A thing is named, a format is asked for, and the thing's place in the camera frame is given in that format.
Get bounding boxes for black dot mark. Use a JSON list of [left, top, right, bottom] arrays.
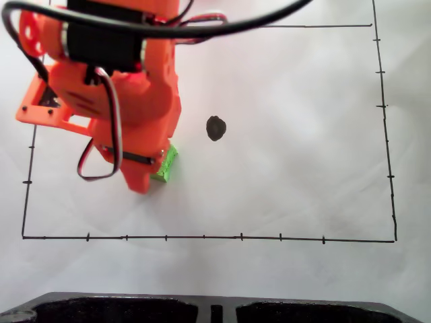
[[205, 115, 227, 142]]

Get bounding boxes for thick black cable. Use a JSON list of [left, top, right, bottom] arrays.
[[1, 0, 316, 83]]

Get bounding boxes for green textured block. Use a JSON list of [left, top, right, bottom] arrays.
[[150, 143, 180, 184]]

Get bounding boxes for red black white wire bundle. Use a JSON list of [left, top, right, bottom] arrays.
[[144, 12, 230, 45]]

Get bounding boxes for white paper sheet black outline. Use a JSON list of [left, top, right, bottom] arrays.
[[0, 0, 431, 303]]

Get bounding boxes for looped red black white wire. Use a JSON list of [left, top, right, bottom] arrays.
[[76, 66, 123, 182]]

